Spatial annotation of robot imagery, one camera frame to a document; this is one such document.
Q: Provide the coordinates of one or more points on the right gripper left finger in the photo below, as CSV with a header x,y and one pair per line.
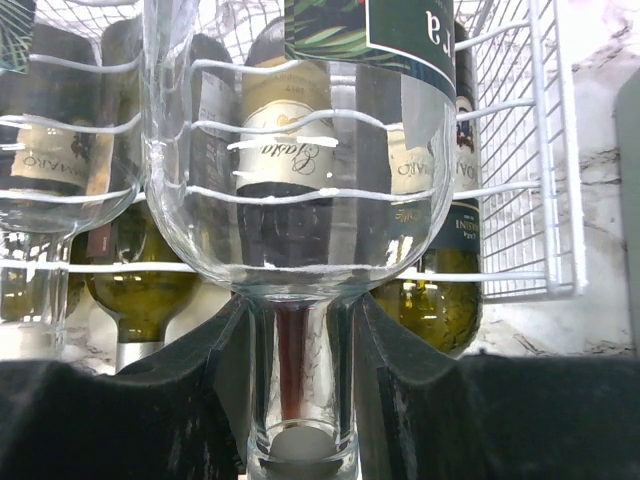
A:
x,y
180,413

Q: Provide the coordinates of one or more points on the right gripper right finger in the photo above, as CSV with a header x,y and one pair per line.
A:
x,y
423,415

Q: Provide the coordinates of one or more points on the clear bottle green label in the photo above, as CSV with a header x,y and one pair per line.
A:
x,y
301,338

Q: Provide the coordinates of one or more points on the green bottle right lower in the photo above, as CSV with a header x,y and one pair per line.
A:
x,y
440,250

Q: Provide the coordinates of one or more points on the red wine bottle gold cap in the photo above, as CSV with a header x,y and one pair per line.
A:
x,y
283,159

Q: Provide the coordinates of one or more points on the green bottle silver neck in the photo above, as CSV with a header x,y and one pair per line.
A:
x,y
141,303

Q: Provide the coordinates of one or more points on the clear bottle dark label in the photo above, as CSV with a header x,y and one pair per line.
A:
x,y
69,107

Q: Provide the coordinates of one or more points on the white wire wine rack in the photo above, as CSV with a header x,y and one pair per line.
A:
x,y
513,140

